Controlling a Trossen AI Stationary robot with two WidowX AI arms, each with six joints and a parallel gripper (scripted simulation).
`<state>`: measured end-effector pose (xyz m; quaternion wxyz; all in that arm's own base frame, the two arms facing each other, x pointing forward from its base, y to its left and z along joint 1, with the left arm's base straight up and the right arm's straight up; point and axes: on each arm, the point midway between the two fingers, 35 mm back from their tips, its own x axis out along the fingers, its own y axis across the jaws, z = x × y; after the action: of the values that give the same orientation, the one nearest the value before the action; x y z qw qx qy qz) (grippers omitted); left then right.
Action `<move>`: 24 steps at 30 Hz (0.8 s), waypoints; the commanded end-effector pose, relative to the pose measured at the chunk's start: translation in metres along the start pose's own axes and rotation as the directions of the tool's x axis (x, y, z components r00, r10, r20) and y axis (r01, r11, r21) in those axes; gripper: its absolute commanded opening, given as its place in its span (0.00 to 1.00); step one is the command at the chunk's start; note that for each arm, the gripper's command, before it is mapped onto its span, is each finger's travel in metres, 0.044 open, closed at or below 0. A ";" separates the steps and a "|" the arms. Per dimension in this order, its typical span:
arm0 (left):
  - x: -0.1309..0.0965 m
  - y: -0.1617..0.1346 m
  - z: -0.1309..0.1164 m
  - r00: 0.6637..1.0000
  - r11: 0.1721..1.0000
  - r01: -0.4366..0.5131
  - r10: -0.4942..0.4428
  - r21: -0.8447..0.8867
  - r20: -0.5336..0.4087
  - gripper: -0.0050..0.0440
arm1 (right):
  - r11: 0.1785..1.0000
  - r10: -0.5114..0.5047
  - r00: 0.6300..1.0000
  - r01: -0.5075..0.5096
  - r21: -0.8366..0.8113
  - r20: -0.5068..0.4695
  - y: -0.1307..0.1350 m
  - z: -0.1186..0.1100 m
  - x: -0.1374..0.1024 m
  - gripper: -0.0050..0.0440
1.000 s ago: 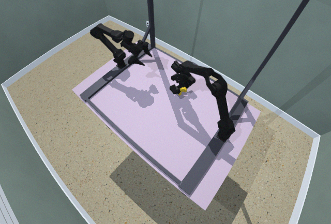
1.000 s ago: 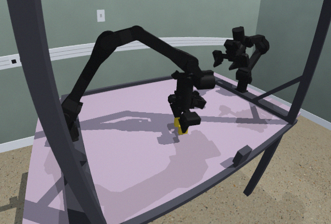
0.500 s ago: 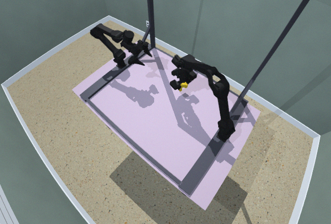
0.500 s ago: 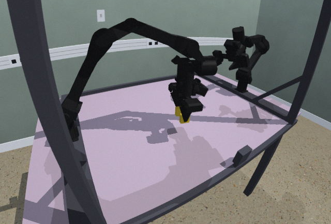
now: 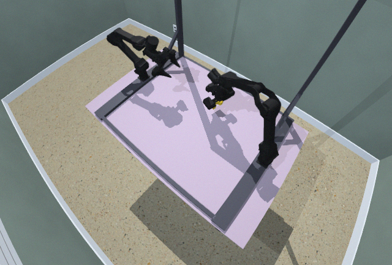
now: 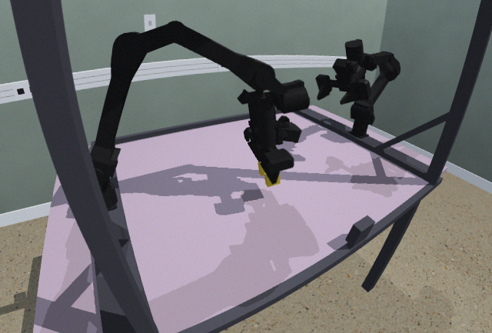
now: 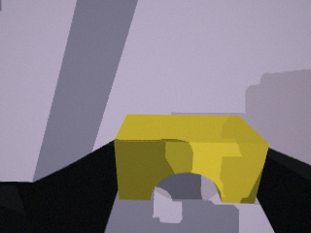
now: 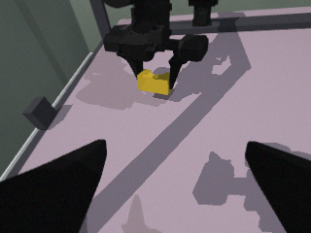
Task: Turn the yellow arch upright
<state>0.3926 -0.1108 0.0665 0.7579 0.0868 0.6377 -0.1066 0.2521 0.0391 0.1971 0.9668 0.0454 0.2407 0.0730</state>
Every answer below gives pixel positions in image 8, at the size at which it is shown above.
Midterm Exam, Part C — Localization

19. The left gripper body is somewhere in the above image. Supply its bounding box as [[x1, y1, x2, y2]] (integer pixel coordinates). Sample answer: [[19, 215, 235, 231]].
[[103, 0, 209, 62]]

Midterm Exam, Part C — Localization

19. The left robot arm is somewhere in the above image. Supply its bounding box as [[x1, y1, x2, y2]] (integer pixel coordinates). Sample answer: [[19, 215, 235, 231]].
[[102, 0, 219, 62]]

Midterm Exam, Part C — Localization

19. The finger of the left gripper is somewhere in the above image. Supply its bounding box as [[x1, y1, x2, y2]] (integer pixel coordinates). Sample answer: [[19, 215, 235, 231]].
[[117, 52, 143, 79], [168, 55, 187, 89]]

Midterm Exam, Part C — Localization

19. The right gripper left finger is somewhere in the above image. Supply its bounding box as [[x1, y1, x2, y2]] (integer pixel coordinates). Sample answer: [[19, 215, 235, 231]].
[[0, 139, 107, 233]]

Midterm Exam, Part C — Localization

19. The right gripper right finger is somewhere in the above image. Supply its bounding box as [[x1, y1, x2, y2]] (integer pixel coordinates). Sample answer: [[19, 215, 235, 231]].
[[245, 141, 311, 233]]

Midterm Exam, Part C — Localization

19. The yellow arch block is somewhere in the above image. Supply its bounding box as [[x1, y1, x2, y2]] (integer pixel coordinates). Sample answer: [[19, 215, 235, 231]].
[[137, 69, 172, 95]]

